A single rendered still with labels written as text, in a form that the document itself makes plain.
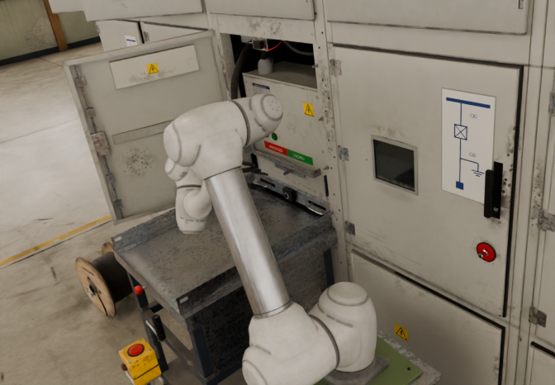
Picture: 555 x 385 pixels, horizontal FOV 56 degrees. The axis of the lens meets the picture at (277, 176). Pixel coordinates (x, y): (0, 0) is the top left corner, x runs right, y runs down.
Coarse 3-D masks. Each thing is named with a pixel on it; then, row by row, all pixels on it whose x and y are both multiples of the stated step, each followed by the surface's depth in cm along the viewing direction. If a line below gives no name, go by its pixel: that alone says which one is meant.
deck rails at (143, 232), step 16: (144, 224) 216; (160, 224) 221; (176, 224) 224; (320, 224) 201; (112, 240) 210; (128, 240) 214; (144, 240) 215; (288, 240) 192; (304, 240) 198; (224, 272) 177; (192, 288) 171; (208, 288) 175; (224, 288) 179; (192, 304) 172
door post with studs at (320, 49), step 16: (320, 0) 163; (320, 16) 165; (320, 32) 168; (320, 48) 171; (320, 64) 174; (320, 80) 177; (320, 96) 181; (320, 112) 184; (336, 160) 187; (336, 176) 190; (336, 192) 194; (336, 208) 198; (336, 224) 202
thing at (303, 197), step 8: (256, 176) 244; (264, 176) 238; (264, 184) 241; (272, 184) 236; (280, 184) 230; (280, 192) 232; (296, 192) 222; (304, 192) 218; (296, 200) 224; (304, 200) 219; (312, 200) 214; (320, 200) 210; (312, 208) 217; (320, 208) 212
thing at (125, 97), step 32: (64, 64) 202; (96, 64) 208; (128, 64) 210; (160, 64) 215; (192, 64) 220; (96, 96) 213; (128, 96) 218; (160, 96) 223; (192, 96) 228; (224, 96) 231; (96, 128) 216; (128, 128) 222; (160, 128) 226; (96, 160) 219; (128, 160) 228; (160, 160) 233; (128, 192) 233; (160, 192) 239
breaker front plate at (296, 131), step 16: (256, 80) 216; (288, 96) 202; (304, 96) 195; (288, 112) 207; (288, 128) 211; (304, 128) 202; (320, 128) 194; (256, 144) 235; (288, 144) 215; (304, 144) 206; (320, 144) 198; (288, 160) 220; (320, 160) 202; (272, 176) 235; (288, 176) 224; (304, 176) 214; (320, 176) 205; (320, 192) 210
